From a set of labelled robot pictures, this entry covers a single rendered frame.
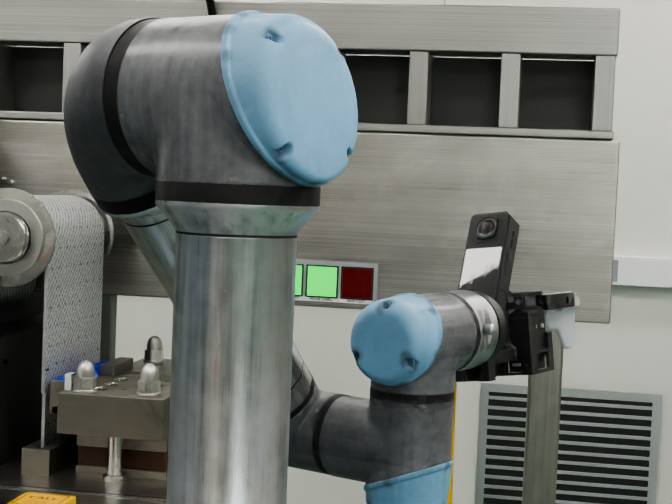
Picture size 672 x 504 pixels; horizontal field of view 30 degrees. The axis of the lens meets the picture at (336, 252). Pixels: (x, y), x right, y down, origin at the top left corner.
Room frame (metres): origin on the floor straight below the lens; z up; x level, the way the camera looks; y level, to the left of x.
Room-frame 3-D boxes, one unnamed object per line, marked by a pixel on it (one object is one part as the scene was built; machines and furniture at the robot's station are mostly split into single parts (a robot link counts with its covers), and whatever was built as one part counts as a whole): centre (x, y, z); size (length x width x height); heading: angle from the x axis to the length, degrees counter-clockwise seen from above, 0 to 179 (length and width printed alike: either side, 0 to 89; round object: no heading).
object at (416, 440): (1.12, -0.06, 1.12); 0.11 x 0.08 x 0.11; 56
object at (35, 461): (1.98, 0.41, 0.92); 0.28 x 0.04 x 0.04; 171
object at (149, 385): (1.83, 0.27, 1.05); 0.04 x 0.04 x 0.04
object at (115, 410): (2.00, 0.28, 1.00); 0.40 x 0.16 x 0.06; 171
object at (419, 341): (1.11, -0.07, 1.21); 0.11 x 0.08 x 0.09; 146
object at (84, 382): (1.84, 0.36, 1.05); 0.04 x 0.04 x 0.04
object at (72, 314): (1.97, 0.41, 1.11); 0.23 x 0.01 x 0.18; 171
